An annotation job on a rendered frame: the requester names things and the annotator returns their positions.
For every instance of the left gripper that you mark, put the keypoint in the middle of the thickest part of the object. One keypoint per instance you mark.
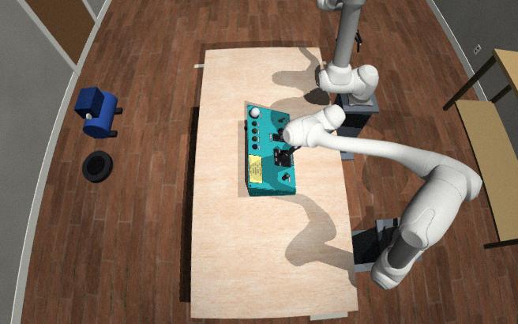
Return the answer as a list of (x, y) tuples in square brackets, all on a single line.
[(290, 151)]

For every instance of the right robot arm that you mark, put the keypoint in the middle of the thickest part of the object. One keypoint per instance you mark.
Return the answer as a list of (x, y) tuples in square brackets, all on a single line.
[(338, 77)]

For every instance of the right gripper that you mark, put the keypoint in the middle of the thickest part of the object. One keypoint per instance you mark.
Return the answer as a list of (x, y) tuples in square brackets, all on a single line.
[(359, 40)]

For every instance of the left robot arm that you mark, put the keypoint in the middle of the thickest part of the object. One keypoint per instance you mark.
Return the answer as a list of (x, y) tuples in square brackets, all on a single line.
[(429, 213)]

